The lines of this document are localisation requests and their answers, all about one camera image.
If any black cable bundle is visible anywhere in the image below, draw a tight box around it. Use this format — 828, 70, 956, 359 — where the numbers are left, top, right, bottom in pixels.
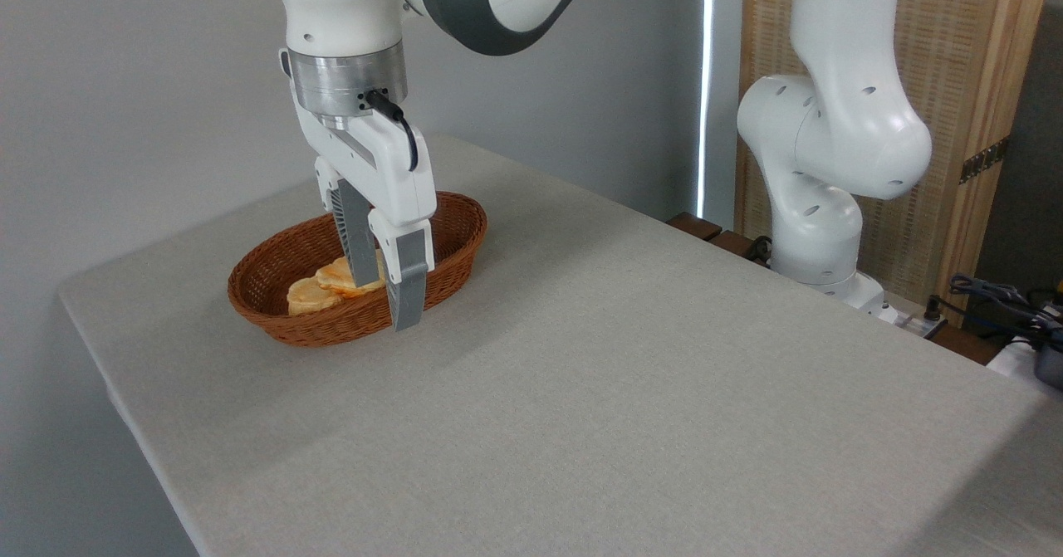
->
925, 273, 1063, 350

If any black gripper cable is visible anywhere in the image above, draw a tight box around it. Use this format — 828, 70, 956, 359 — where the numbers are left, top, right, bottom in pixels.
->
365, 88, 420, 173

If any brown wicker oval basket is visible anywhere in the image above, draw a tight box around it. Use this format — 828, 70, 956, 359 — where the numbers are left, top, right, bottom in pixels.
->
228, 191, 488, 349

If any long golden bread loaf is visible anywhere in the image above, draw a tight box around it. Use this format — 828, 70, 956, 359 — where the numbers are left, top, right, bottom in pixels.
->
316, 249, 389, 300

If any grey table cloth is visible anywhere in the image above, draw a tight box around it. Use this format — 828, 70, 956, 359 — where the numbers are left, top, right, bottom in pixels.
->
58, 134, 1063, 557

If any round golden bread roll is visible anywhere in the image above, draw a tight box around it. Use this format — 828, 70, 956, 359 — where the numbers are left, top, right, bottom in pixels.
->
287, 277, 344, 318

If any brass screen hinge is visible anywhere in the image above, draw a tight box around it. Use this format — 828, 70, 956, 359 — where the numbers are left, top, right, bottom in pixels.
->
959, 136, 1011, 185

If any white power strip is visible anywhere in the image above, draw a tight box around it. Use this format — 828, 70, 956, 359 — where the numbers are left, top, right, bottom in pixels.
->
872, 298, 949, 340

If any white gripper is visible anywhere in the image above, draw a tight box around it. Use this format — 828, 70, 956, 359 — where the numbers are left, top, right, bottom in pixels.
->
291, 92, 439, 332

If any dark wooden bench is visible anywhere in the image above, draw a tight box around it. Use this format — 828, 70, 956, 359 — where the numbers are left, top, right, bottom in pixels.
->
666, 212, 775, 269

